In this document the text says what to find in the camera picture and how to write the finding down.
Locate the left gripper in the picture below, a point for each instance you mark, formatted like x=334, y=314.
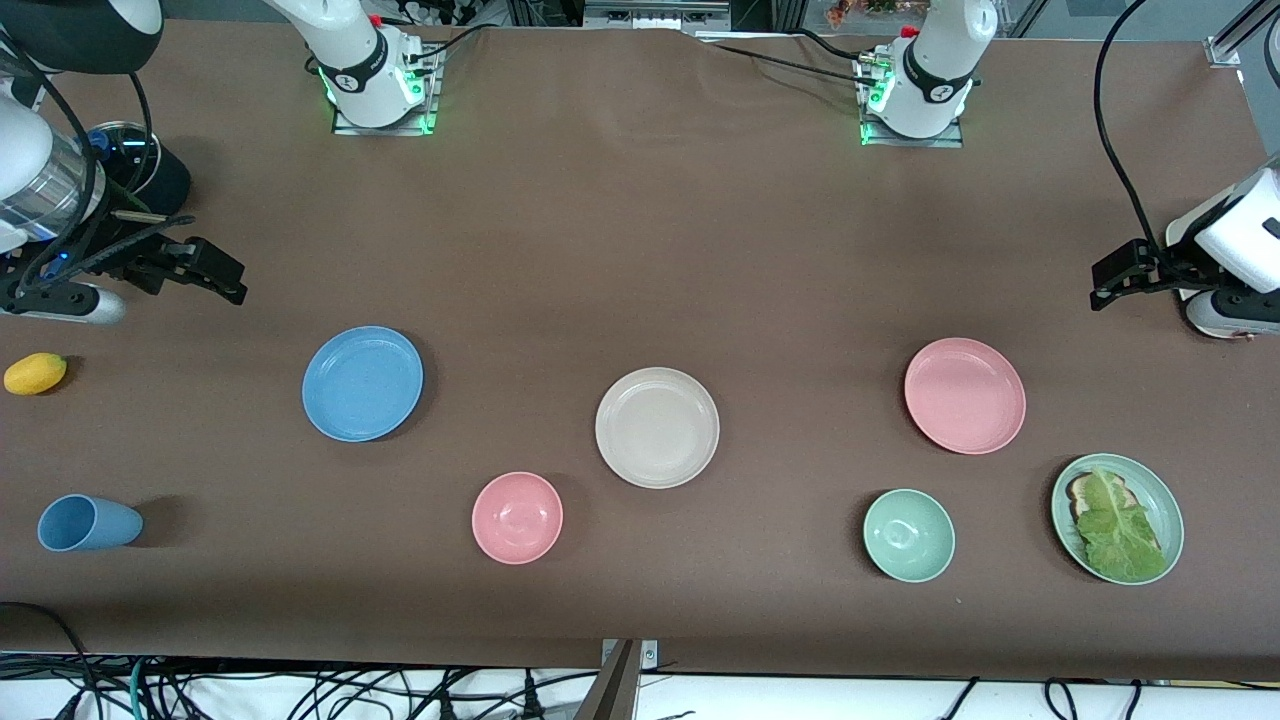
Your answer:
x=1168, y=268

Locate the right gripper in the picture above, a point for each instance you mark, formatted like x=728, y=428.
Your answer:
x=118, y=247

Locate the pink plate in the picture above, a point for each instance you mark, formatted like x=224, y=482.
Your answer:
x=965, y=396

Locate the blue plate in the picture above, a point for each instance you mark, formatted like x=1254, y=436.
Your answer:
x=362, y=384

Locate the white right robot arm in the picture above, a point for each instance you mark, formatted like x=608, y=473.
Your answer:
x=350, y=60

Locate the beige cutting board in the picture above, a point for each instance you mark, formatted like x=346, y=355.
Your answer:
x=1200, y=320

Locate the yellow lemon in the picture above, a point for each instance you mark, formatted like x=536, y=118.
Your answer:
x=35, y=373

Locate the toast slice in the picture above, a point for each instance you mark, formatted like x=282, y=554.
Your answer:
x=1082, y=490

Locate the green plate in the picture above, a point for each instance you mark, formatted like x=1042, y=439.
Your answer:
x=1165, y=505

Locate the green lettuce leaf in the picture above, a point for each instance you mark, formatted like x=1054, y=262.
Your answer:
x=1120, y=530

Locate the blue cup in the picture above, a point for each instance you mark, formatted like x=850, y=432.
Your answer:
x=90, y=523

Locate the green bowl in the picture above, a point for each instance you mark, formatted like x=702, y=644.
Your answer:
x=908, y=536

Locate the pink bowl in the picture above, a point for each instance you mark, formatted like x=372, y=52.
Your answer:
x=517, y=518

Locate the brown table cover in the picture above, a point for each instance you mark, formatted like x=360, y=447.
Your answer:
x=640, y=250

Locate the beige plate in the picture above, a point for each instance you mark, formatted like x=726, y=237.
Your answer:
x=657, y=428

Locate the grey metal box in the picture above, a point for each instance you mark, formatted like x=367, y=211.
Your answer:
x=650, y=15

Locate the dark metal bar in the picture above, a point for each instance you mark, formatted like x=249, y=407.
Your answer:
x=610, y=700

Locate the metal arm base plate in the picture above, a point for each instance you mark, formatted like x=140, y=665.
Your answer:
x=950, y=142
x=385, y=128

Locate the aluminium frame profile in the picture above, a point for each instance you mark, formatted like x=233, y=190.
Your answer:
x=1235, y=40

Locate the small metal bracket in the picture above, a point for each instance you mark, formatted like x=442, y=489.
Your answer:
x=650, y=655

